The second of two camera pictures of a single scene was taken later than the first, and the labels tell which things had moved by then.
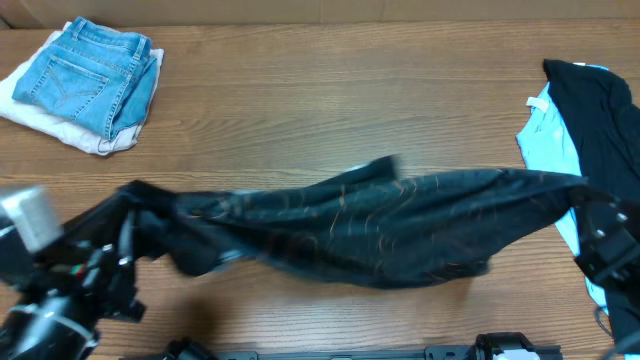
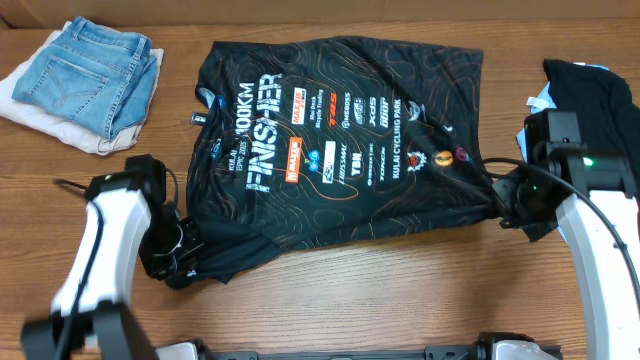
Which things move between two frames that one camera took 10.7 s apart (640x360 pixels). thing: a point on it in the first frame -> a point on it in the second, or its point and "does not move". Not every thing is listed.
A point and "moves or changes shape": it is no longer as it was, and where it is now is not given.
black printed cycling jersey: x=366 y=226 moves or changes shape
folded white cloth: x=127 y=135 does not move
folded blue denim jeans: x=101 y=77 does not move
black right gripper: x=615 y=249 -> x=503 y=192
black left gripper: x=103 y=266 -> x=163 y=269
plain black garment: x=604 y=126 does not move
